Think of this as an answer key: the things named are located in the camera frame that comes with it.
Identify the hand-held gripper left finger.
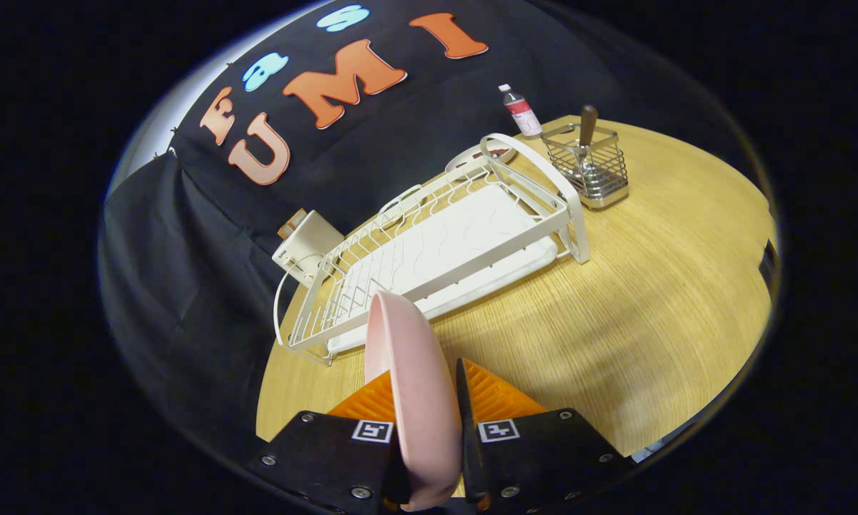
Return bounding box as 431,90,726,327
248,370,411,515

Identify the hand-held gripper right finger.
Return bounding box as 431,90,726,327
456,357,635,515

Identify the pink plate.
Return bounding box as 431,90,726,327
364,290,464,512

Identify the white wire dish rack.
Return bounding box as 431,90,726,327
275,133,591,367

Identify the metal wire basket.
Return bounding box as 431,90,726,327
541,124,630,210

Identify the spoon with dark wooden handle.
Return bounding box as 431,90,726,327
570,104,601,183

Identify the small white sauce dish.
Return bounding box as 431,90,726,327
379,185,424,215

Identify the white plate with meat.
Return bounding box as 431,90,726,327
445,139,519,172

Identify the white toaster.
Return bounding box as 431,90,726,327
271,210,345,288

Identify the white drip tray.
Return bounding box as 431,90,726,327
326,185,560,355

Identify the brown toast slice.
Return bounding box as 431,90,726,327
278,209,308,240

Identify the black backdrop cloth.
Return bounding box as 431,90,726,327
99,0,759,458

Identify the clear bottle with red label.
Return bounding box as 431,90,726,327
498,84,544,139

